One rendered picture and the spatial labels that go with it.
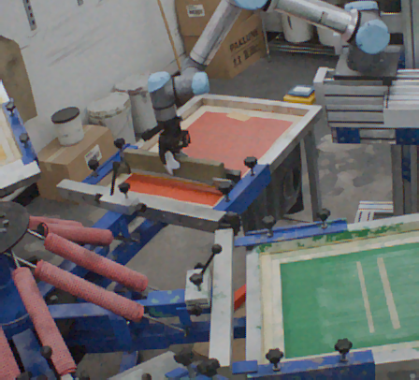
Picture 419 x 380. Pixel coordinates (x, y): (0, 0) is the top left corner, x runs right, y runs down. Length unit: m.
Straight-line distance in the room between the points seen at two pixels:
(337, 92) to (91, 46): 2.84
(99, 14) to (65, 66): 0.50
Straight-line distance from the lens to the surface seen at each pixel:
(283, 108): 2.81
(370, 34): 2.19
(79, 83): 4.93
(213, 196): 2.36
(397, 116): 2.31
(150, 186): 2.49
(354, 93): 2.43
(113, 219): 2.20
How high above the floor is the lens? 2.17
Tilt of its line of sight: 29 degrees down
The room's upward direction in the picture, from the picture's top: 11 degrees counter-clockwise
